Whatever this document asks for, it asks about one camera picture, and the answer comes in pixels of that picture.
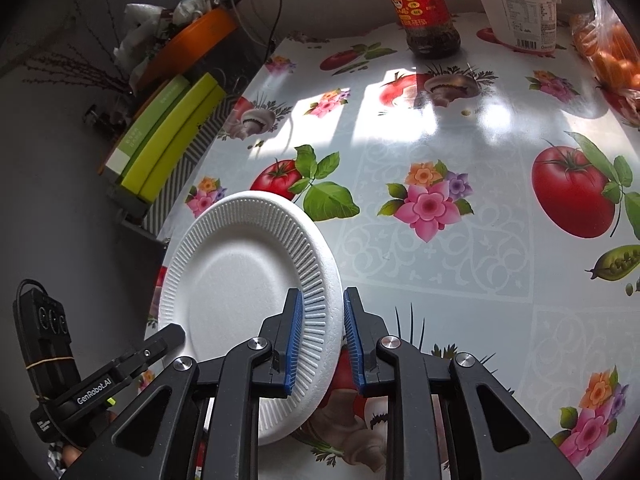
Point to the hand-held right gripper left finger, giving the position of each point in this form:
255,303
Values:
292,345

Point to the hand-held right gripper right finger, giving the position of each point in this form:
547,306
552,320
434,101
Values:
352,345

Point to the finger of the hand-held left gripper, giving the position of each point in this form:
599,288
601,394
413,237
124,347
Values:
160,340

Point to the large white foam plate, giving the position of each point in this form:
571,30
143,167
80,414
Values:
235,290

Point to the person's left hand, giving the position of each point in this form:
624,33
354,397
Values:
72,455

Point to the floral vegetable print tablecloth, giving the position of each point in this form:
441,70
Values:
450,270

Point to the grey side shelf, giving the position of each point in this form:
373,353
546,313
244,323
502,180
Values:
135,215

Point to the grey striped box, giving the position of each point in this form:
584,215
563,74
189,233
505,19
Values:
205,150

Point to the lime green flat box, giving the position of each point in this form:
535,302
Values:
175,140

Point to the olive green flat box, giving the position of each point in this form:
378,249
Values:
150,120

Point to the dried twigs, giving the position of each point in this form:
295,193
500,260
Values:
80,65

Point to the orange tray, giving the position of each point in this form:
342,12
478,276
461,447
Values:
200,35

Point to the red label sauce jar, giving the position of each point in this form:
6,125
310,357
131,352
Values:
415,5

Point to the white plastic tub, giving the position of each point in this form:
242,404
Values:
520,15

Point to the clear bag of oranges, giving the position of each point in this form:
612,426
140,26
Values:
615,60

